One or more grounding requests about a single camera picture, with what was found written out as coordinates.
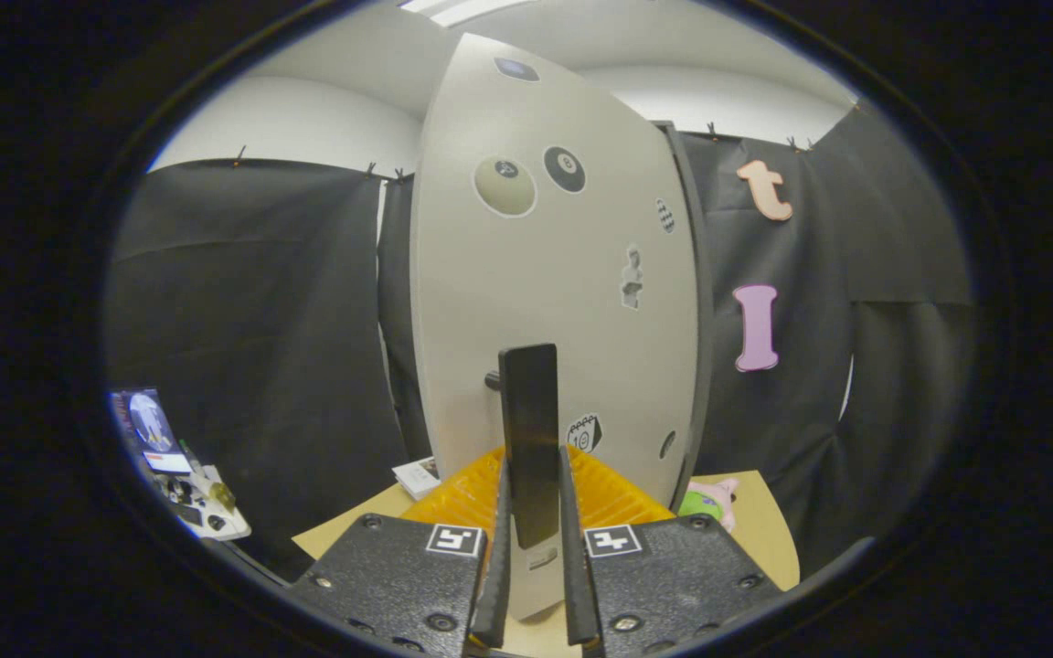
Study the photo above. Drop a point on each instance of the long ceiling light panel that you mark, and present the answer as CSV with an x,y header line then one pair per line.
x,y
462,7

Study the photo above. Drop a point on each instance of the green and pink plush toy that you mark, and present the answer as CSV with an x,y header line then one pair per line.
x,y
705,503

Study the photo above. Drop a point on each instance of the beige shoe cabinet door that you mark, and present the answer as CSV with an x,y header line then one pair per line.
x,y
490,292

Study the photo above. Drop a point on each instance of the black backdrop cloth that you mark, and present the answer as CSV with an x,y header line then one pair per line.
x,y
261,320

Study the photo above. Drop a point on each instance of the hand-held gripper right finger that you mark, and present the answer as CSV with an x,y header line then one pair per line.
x,y
574,567

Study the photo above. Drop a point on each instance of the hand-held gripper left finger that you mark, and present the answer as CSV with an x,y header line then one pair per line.
x,y
497,567

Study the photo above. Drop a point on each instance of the white book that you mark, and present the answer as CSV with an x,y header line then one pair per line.
x,y
417,477

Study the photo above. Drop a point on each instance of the grey shoe cabinet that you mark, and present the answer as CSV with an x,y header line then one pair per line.
x,y
702,320

